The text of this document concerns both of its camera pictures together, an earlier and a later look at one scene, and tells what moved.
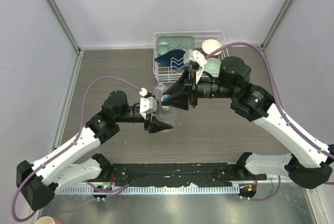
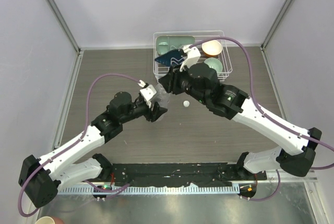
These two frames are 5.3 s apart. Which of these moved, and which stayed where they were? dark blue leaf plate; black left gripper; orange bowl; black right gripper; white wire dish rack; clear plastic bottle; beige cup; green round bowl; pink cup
Moved: clear plastic bottle; black left gripper; black right gripper
Stayed: white wire dish rack; dark blue leaf plate; orange bowl; green round bowl; pink cup; beige cup
